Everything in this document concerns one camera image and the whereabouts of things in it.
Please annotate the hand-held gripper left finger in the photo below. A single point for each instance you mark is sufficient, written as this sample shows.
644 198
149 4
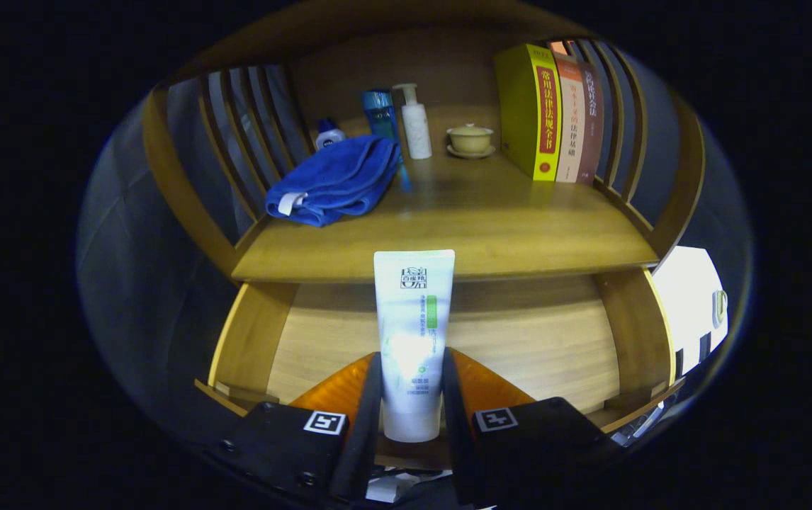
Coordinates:
363 439

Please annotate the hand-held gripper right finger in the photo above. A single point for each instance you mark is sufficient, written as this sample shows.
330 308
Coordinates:
457 439

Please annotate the wooden drawer with black knob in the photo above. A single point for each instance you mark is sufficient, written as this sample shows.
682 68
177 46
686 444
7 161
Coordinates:
519 347

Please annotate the white facial cleanser tube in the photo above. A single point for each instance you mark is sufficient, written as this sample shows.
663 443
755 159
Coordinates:
413 333

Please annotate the wooden countertop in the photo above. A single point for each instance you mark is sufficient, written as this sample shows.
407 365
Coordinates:
477 219

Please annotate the white side cabinet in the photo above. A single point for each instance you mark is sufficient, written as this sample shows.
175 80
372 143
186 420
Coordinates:
682 297

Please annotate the wooden cabinet with slatted sides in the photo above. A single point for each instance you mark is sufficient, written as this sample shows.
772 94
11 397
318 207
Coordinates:
178 184

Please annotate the blue folded towel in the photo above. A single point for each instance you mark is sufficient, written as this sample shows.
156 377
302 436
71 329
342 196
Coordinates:
339 180

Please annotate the yellow saucer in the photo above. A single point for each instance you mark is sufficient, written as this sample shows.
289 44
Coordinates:
470 154

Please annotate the small pale green tape dispenser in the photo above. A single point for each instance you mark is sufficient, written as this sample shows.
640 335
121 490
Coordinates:
720 308

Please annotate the black backdrop cloth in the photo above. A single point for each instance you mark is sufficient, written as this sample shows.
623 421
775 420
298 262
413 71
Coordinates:
115 269

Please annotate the yellow lidded teacup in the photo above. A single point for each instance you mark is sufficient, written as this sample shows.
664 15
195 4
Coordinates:
470 138

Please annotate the small white blue-capped bottle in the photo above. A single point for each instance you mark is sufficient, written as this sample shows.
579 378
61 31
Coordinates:
329 136

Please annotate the white pump bottle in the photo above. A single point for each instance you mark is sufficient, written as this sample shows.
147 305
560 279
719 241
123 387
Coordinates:
416 131

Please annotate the teal bottle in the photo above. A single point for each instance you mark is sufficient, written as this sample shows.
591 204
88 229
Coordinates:
380 113

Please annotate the orange and white book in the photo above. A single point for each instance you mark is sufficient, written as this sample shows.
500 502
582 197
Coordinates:
570 120

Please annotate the thick yellow book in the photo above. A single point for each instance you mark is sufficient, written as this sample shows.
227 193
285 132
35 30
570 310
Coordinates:
519 106

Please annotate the brown book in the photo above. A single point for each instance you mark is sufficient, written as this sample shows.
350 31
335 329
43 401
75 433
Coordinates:
592 120

